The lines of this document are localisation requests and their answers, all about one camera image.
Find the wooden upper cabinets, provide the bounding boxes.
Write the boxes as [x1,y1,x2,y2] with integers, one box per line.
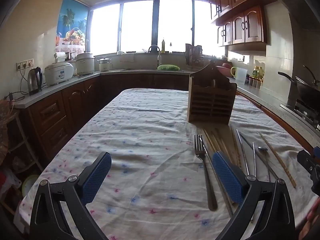
[207,0,278,47]

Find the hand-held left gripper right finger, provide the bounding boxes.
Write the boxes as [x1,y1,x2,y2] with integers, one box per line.
[212,151,297,240]

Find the grey kitchen counter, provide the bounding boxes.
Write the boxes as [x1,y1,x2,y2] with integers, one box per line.
[10,69,320,153]

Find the pale green round lid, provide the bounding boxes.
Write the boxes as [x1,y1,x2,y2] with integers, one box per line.
[22,174,40,197]

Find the white plastic bag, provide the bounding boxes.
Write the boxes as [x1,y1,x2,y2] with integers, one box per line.
[0,167,22,200]

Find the small white electric pot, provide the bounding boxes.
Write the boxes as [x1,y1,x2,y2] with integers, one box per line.
[97,57,113,72]

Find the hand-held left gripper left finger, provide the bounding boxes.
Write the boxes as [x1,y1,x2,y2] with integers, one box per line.
[30,151,112,240]

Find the curved sink faucet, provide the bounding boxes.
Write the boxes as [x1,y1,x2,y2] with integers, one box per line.
[147,44,162,70]

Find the steel electric kettle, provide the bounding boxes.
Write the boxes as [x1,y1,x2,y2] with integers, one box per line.
[27,66,43,96]

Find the kitchen window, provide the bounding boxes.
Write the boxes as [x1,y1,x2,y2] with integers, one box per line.
[89,0,225,57]

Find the tropical fruit wall poster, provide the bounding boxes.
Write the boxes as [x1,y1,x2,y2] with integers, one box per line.
[55,0,90,53]

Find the power adapter with cable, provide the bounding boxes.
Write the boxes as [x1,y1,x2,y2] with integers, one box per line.
[4,92,27,103]

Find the person's right hand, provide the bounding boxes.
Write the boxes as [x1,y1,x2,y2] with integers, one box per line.
[306,200,320,239]

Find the green plastic basket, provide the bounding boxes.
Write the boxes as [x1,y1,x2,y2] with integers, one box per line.
[157,64,181,71]

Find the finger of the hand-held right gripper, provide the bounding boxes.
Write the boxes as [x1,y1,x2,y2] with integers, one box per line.
[297,146,320,195]

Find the gas stove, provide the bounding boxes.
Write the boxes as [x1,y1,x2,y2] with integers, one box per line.
[279,97,320,132]

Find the pink bowl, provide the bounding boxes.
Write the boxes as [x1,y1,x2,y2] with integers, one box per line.
[215,63,232,78]

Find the metal fork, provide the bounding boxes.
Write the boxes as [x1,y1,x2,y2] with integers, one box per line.
[194,134,218,211]

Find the wall socket strip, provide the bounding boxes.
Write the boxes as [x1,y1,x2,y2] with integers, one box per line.
[16,59,35,71]

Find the dish drying rack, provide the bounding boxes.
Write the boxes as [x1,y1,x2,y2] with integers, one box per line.
[184,43,204,69]

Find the white floral tablecloth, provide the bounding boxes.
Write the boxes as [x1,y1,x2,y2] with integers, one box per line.
[19,88,320,240]

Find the range hood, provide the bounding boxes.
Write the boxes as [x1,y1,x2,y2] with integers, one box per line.
[266,0,320,33]

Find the translucent measuring jug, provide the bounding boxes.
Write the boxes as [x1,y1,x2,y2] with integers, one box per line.
[234,67,248,85]

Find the spice jar set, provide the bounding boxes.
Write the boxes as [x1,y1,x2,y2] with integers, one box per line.
[248,76,262,90]

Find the large white cooking pot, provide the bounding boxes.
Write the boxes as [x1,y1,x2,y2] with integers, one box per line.
[74,51,96,76]

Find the black wok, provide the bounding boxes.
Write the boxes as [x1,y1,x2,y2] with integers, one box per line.
[277,65,320,98]

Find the metal spoon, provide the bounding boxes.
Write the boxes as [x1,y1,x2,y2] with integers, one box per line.
[257,146,272,182]

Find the white rice cooker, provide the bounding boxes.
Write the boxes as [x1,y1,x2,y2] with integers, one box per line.
[44,61,75,86]

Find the wooden cabinets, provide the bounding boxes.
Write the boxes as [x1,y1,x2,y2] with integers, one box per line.
[15,73,315,165]
[207,0,278,47]

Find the wooden utensil holder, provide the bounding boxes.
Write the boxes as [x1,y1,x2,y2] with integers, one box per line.
[187,64,237,125]

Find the wooden lower cabinets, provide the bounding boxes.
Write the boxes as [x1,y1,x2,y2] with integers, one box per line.
[15,73,315,165]

